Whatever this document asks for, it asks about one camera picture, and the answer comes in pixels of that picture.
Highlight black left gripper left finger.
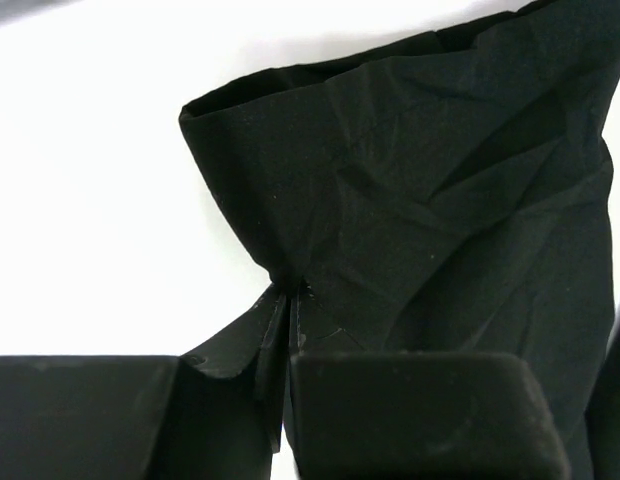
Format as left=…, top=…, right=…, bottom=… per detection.
left=181, top=285, right=290, bottom=453

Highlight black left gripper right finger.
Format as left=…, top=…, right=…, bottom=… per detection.
left=289, top=281, right=363, bottom=357

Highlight black trousers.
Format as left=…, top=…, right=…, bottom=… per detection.
left=179, top=1, right=620, bottom=479

